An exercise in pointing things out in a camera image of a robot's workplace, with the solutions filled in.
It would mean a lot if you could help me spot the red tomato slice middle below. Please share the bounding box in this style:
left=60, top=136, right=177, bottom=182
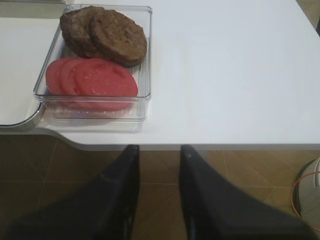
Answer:
left=59, top=58, right=94, bottom=96

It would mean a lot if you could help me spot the clear patty and tomato container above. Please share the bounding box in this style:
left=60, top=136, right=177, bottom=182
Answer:
left=33, top=4, right=152, bottom=121

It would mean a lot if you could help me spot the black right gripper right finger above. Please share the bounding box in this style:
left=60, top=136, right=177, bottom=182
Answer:
left=179, top=145, right=317, bottom=240

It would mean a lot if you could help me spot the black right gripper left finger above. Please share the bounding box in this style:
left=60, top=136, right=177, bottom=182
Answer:
left=4, top=145, right=140, bottom=240

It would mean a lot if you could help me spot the brown meat patty back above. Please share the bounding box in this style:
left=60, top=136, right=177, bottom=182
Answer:
left=59, top=6, right=105, bottom=58

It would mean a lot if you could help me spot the white round base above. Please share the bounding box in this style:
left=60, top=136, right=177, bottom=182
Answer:
left=292, top=157, right=320, bottom=228

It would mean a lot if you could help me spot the red tomato slice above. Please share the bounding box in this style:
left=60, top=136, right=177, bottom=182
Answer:
left=45, top=57, right=75, bottom=95
left=74, top=58, right=138, bottom=97
left=59, top=58, right=94, bottom=96

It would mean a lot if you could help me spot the red tomato slice front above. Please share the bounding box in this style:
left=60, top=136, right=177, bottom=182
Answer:
left=74, top=58, right=138, bottom=97

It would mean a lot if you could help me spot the orange cable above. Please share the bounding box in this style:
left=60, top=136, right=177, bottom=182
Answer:
left=290, top=171, right=320, bottom=220

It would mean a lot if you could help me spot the red tomato slice back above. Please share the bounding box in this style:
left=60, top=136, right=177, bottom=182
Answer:
left=45, top=57, right=75, bottom=95

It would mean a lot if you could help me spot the brown meat patty front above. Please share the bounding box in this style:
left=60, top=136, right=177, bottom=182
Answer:
left=88, top=9, right=148, bottom=68

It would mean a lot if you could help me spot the white serving tray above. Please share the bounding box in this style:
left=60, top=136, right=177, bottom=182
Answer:
left=0, top=0, right=70, bottom=133

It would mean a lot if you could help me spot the brown meat patty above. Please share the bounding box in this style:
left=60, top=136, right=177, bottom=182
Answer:
left=88, top=9, right=148, bottom=68
left=59, top=6, right=105, bottom=58

